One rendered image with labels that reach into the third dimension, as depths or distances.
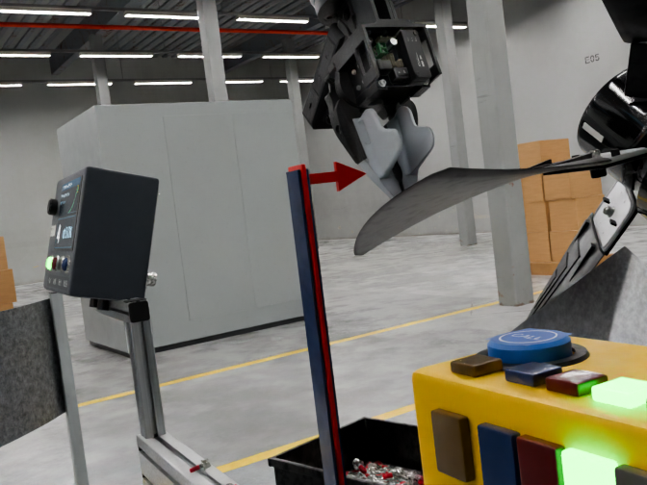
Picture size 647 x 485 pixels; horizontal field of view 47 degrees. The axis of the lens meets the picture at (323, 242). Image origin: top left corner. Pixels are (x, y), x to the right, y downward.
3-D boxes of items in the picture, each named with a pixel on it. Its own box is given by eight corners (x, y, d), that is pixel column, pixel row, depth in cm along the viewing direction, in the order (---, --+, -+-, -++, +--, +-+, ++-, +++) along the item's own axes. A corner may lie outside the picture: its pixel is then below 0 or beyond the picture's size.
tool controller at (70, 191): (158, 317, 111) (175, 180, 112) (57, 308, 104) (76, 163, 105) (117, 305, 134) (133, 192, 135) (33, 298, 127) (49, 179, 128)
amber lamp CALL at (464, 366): (504, 370, 34) (503, 357, 34) (475, 378, 34) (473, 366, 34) (478, 365, 36) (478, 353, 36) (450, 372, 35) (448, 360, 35)
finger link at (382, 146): (403, 190, 63) (374, 92, 65) (371, 213, 68) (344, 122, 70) (433, 186, 64) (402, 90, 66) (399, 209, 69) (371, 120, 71)
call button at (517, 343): (591, 364, 36) (587, 329, 36) (530, 382, 34) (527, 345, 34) (531, 354, 39) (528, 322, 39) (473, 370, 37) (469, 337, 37)
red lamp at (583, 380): (610, 388, 30) (608, 373, 30) (579, 398, 29) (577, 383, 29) (575, 381, 31) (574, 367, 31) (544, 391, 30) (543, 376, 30)
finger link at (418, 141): (432, 186, 64) (402, 90, 66) (398, 209, 69) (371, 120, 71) (460, 182, 66) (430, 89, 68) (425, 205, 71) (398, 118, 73)
